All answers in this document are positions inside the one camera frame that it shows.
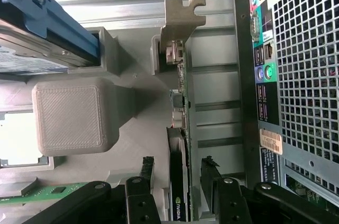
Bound green RAM stick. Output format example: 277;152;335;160
0;181;92;205

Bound hard disk in blue caddy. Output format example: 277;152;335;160
0;0;101;77

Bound grey printed parts rack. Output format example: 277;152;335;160
0;26;202;224

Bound black open PC case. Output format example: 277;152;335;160
232;0;339;224

